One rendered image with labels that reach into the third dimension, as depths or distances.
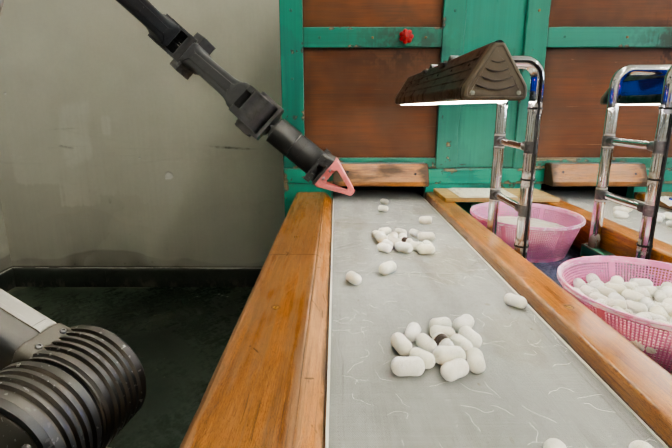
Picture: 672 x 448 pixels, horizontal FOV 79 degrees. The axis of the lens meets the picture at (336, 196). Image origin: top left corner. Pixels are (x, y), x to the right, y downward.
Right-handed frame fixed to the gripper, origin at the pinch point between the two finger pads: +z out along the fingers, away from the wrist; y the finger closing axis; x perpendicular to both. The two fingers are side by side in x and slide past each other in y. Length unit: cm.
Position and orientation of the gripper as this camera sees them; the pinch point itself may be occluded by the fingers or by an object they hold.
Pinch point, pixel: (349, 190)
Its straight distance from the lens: 84.2
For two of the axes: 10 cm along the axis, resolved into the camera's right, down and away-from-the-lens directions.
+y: 0.3, -1.9, 9.8
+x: -6.4, 7.5, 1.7
